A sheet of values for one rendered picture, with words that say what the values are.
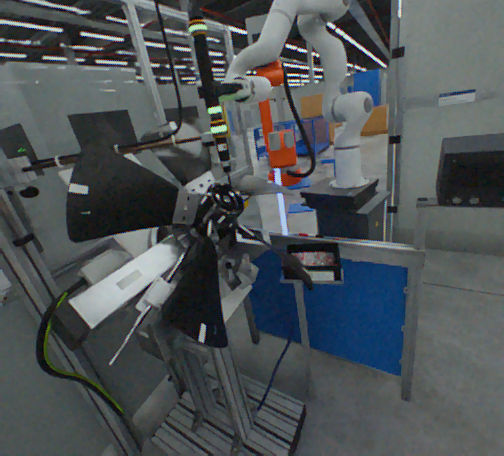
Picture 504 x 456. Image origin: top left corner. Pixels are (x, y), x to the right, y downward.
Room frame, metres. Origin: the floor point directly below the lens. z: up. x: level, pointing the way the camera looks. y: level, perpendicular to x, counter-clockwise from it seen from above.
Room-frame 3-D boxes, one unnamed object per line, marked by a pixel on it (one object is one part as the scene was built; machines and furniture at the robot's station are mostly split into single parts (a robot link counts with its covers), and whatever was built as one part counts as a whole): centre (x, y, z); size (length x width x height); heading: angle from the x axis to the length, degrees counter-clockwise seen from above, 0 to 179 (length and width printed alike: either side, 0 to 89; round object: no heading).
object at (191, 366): (0.84, 0.41, 0.58); 0.09 x 0.05 x 1.15; 147
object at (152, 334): (0.77, 0.46, 0.73); 0.15 x 0.09 x 0.22; 57
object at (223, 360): (0.72, 0.21, 0.46); 0.09 x 0.05 x 0.91; 147
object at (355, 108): (1.18, -0.53, 1.32); 0.19 x 0.12 x 0.24; 29
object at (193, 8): (0.77, 0.05, 1.50); 0.04 x 0.04 x 0.46
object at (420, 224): (0.78, -0.59, 0.96); 0.03 x 0.03 x 0.20; 57
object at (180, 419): (0.77, 0.29, 0.04); 0.62 x 0.45 x 0.08; 57
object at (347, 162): (1.21, -0.51, 1.10); 0.19 x 0.19 x 0.18
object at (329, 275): (0.84, -0.20, 0.85); 0.22 x 0.17 x 0.07; 73
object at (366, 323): (1.02, -0.23, 0.45); 0.82 x 0.02 x 0.66; 57
